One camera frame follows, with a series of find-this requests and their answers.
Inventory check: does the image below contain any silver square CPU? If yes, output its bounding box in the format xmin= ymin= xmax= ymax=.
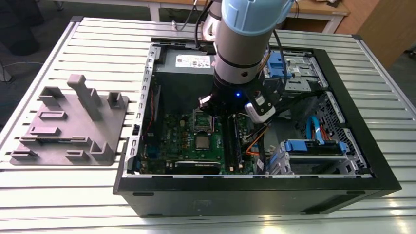
xmin=196 ymin=136 xmax=212 ymax=150

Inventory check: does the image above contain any CPU socket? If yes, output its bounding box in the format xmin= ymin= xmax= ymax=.
xmin=193 ymin=135 xmax=213 ymax=154

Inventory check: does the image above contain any grey power supply unit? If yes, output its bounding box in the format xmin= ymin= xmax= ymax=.
xmin=152 ymin=48 xmax=217 ymax=115

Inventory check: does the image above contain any long motherboard RAM slot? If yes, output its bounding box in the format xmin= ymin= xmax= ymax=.
xmin=220 ymin=116 xmax=230 ymax=173
xmin=226 ymin=114 xmax=244 ymax=171

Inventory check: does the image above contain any blue plastic drive carrier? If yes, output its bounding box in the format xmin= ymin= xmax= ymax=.
xmin=268 ymin=52 xmax=292 ymax=79

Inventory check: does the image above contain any grey metal drive cage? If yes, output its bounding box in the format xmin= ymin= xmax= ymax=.
xmin=261 ymin=50 xmax=329 ymax=106

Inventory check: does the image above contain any green motherboard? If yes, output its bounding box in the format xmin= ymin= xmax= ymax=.
xmin=138 ymin=107 xmax=260 ymax=175

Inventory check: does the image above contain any black graphics card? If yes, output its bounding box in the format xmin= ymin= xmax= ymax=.
xmin=173 ymin=159 xmax=221 ymax=175

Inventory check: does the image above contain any black disk in blue carrier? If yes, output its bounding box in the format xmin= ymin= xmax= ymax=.
xmin=282 ymin=138 xmax=348 ymax=156

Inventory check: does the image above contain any silver metal disk bay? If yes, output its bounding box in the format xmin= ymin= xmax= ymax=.
xmin=265 ymin=138 xmax=369 ymax=175

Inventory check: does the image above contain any black open PC case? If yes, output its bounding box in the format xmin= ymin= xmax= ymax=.
xmin=112 ymin=37 xmax=402 ymax=217

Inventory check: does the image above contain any grey plastic parts rack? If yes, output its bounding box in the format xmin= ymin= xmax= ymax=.
xmin=8 ymin=74 xmax=130 ymax=167

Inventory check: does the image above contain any wooden desk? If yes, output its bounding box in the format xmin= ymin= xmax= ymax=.
xmin=285 ymin=0 xmax=350 ymax=34

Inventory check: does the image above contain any brown wooden cabinet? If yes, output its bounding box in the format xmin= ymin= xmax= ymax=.
xmin=334 ymin=0 xmax=416 ymax=69

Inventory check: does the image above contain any small silver wrist camera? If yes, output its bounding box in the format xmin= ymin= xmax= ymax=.
xmin=197 ymin=95 xmax=213 ymax=108

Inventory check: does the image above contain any white rounded wrist camera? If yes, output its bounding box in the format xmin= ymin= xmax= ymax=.
xmin=242 ymin=91 xmax=277 ymax=124

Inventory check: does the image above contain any black wire bundle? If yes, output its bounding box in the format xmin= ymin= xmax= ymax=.
xmin=242 ymin=90 xmax=326 ymax=142

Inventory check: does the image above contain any orange wire bundle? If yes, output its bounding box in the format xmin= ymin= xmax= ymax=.
xmin=244 ymin=142 xmax=261 ymax=156

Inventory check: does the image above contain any black camera cable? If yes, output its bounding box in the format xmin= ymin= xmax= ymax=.
xmin=193 ymin=0 xmax=209 ymax=54
xmin=270 ymin=28 xmax=290 ymax=86

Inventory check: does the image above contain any blue flat data wire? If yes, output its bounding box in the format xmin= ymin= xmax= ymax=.
xmin=305 ymin=116 xmax=325 ymax=145

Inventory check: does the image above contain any red orange power wire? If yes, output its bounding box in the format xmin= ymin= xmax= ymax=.
xmin=312 ymin=123 xmax=330 ymax=143

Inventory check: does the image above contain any thin grey loose cable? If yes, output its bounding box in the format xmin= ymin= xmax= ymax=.
xmin=170 ymin=0 xmax=208 ymax=31

